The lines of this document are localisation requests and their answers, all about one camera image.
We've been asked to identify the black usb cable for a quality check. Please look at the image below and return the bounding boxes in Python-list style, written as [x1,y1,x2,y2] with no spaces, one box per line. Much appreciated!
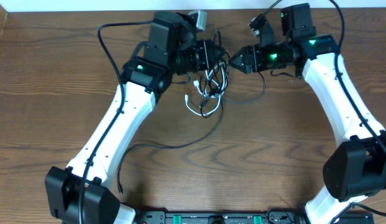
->
[116,29,267,195]

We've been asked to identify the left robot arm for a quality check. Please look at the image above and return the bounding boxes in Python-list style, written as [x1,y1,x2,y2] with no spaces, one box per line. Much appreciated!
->
[45,10,224,223]

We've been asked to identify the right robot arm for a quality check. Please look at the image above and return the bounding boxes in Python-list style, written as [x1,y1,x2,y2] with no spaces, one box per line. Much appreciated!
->
[229,3,386,223]

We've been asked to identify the white usb cable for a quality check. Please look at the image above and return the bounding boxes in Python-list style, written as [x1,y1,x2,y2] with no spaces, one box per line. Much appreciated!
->
[184,61,229,118]

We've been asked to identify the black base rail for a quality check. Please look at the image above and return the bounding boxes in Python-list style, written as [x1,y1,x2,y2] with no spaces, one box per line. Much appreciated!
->
[130,210,375,224]

